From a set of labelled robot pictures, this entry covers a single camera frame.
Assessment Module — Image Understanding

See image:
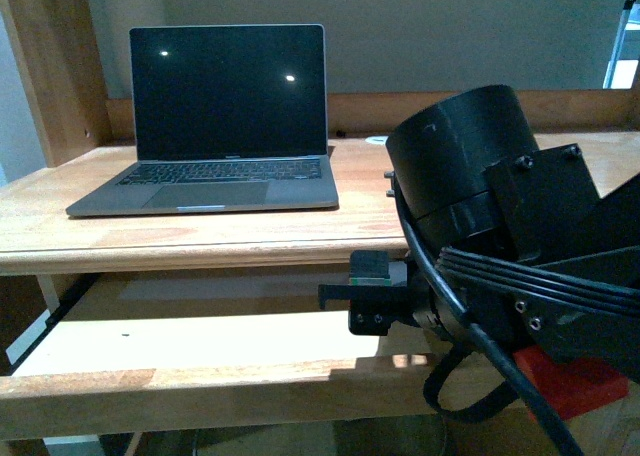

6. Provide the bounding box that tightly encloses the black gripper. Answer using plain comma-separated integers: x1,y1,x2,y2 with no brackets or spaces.
318,250,471,341

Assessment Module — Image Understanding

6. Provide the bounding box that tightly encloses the wooden pull-out keyboard tray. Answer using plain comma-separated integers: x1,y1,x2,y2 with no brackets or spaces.
1,265,447,440

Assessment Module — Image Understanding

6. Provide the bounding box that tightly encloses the grey open laptop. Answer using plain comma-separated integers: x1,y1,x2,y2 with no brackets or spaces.
67,24,339,218

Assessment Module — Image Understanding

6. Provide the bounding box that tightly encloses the wooden desk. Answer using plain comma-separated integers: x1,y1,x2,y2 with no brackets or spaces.
0,0,640,456

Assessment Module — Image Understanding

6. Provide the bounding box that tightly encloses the white desk cable grommet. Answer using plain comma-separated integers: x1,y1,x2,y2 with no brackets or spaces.
365,136,388,145

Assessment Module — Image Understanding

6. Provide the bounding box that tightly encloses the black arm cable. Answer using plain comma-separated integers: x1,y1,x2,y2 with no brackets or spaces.
389,175,586,456

